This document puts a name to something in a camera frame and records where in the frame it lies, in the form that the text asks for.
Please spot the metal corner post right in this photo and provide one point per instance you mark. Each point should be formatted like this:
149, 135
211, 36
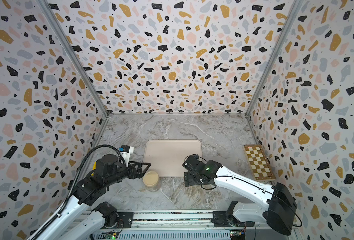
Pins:
275, 53

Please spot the metal corner post left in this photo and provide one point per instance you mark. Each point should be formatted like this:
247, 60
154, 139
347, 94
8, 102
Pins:
50, 16

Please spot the wooden chessboard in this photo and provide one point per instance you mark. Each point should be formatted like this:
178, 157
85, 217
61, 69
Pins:
258, 163

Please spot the metal corner post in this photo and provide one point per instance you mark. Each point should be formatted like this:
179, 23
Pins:
50, 16
275, 53

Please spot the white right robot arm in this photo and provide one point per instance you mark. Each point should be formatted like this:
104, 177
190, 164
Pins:
275, 206

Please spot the beige plastic tray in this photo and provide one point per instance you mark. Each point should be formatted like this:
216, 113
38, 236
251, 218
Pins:
167, 156

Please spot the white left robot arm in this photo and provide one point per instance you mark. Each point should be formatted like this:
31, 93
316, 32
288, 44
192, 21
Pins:
109, 170

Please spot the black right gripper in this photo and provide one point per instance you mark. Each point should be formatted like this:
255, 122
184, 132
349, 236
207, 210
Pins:
188, 180

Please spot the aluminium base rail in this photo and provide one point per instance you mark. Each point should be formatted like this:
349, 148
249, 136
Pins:
171, 225

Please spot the jar with beige lid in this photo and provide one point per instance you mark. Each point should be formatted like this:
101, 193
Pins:
152, 181

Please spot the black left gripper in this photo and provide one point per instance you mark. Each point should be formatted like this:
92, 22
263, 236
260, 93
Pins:
140, 173

